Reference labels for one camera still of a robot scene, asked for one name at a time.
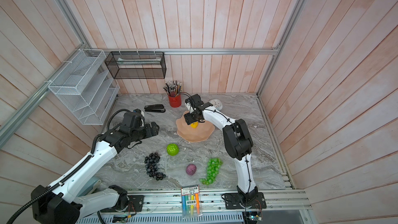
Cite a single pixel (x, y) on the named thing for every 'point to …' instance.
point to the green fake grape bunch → (213, 167)
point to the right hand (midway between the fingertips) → (190, 117)
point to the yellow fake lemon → (194, 125)
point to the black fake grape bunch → (151, 167)
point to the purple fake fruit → (190, 169)
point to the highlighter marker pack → (191, 201)
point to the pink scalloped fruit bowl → (201, 132)
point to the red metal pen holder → (175, 101)
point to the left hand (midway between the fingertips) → (152, 132)
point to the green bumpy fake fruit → (172, 149)
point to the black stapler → (155, 108)
